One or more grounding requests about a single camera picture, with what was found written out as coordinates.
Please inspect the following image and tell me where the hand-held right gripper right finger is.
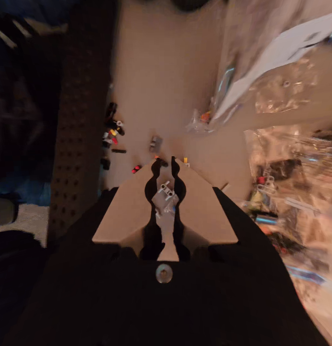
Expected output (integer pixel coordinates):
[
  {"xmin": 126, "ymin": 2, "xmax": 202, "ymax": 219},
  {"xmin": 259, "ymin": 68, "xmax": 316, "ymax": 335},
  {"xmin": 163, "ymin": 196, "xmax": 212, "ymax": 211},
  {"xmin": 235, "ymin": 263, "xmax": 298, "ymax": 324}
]
[{"xmin": 171, "ymin": 156, "xmax": 239, "ymax": 262}]

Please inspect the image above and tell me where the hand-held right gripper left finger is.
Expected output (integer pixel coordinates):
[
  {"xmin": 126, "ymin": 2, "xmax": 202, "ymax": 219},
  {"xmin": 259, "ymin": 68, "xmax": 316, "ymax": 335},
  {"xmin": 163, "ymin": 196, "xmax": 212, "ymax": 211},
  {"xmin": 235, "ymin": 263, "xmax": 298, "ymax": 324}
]
[{"xmin": 92, "ymin": 159, "xmax": 166, "ymax": 262}]

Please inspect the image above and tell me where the light grey beam with pins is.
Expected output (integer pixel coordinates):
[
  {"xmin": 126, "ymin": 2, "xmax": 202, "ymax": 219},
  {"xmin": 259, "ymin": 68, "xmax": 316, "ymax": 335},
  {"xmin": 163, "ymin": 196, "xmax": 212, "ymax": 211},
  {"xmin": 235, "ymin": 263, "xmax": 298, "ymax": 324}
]
[{"xmin": 158, "ymin": 181, "xmax": 175, "ymax": 202}]

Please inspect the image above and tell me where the pile of clear parts bags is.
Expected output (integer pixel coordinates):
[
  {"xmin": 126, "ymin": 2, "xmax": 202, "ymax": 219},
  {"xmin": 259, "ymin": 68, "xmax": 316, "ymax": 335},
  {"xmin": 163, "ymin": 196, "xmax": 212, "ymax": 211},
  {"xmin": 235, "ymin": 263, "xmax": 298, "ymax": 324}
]
[{"xmin": 209, "ymin": 11, "xmax": 332, "ymax": 311}]

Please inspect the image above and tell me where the dark grey connector block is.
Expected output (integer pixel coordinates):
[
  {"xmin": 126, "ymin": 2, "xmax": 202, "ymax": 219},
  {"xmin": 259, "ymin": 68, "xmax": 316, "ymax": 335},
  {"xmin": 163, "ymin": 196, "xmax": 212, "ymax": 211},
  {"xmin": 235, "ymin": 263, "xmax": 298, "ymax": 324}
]
[{"xmin": 149, "ymin": 135, "xmax": 164, "ymax": 151}]

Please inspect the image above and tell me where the black studded mat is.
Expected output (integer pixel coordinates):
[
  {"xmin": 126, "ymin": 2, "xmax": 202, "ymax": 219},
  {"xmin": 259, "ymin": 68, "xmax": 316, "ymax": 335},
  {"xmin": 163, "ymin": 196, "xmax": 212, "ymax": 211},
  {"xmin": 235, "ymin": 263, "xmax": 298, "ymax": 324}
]
[{"xmin": 47, "ymin": 0, "xmax": 120, "ymax": 248}]

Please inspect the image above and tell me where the large black rubber tire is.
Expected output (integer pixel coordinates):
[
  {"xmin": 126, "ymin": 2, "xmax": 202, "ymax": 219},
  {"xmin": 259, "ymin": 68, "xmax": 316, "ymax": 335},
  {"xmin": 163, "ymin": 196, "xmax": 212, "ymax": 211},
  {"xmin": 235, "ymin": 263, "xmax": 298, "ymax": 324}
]
[{"xmin": 172, "ymin": 0, "xmax": 210, "ymax": 12}]

